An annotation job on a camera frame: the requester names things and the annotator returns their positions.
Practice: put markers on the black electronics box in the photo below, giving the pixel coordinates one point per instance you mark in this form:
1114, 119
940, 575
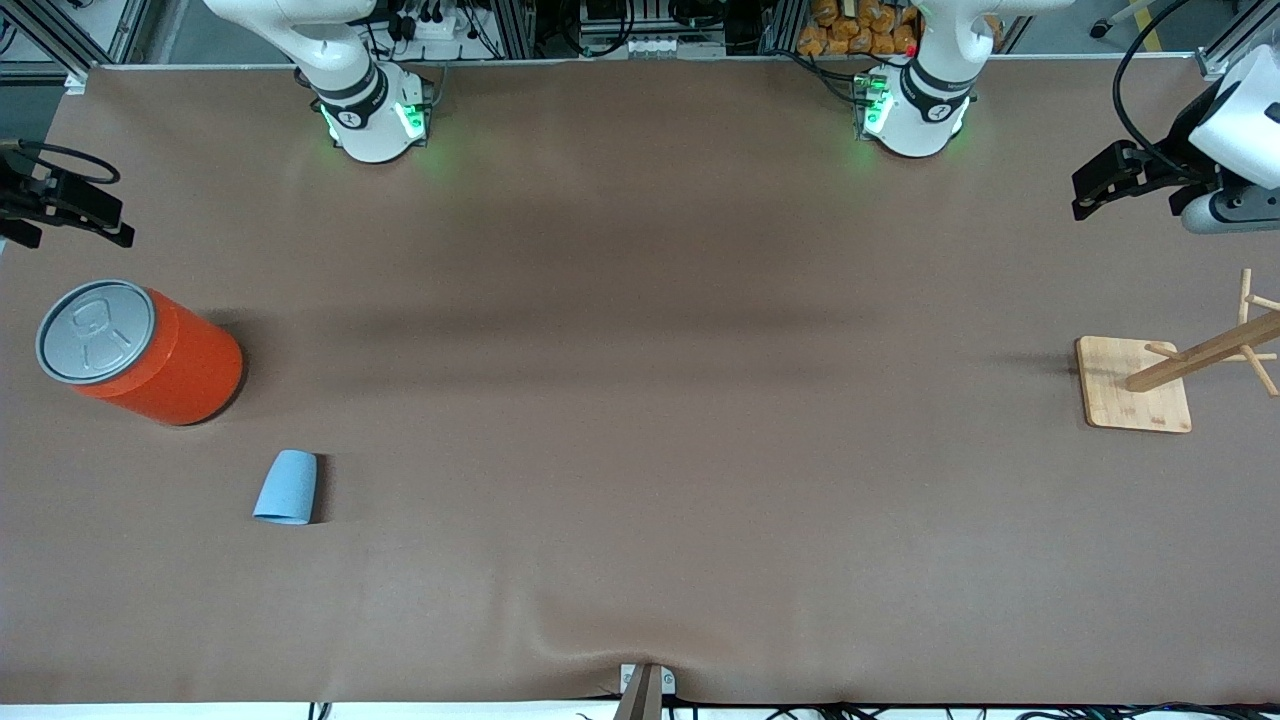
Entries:
610, 12

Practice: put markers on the white power strip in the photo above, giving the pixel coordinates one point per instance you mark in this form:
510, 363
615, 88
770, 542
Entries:
440, 28

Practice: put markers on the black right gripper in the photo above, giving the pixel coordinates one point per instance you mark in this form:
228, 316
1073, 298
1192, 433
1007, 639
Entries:
14, 192

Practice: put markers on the brown post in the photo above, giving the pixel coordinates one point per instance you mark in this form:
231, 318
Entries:
640, 700

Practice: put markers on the grey metal bracket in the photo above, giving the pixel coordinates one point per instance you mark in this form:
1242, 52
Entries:
669, 684

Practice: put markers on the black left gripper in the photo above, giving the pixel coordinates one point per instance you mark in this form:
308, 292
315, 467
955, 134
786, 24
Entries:
1184, 146

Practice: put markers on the orange snack bag pile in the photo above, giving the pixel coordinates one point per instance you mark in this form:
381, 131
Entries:
850, 35

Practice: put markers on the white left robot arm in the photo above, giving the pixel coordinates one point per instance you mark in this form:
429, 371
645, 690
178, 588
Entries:
925, 110

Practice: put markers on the orange can with grey lid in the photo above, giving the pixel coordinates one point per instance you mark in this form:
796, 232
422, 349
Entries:
160, 365

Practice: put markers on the grey trolley leg with wheel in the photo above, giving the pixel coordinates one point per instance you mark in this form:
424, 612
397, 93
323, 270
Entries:
1100, 29

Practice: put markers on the blue plastic cup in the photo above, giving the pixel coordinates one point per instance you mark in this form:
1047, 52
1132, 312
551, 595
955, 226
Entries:
287, 490

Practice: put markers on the wooden cup rack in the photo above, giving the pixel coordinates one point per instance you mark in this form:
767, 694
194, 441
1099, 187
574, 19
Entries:
1135, 390

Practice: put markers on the aluminium frame profile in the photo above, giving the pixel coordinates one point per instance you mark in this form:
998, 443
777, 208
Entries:
50, 38
515, 25
1235, 45
780, 25

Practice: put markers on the white terminal block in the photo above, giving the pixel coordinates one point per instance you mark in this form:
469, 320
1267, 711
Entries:
660, 46

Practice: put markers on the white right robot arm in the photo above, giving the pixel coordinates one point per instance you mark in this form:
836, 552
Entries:
370, 110

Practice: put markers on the brown table mat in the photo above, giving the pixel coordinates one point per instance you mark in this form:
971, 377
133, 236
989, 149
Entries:
640, 550

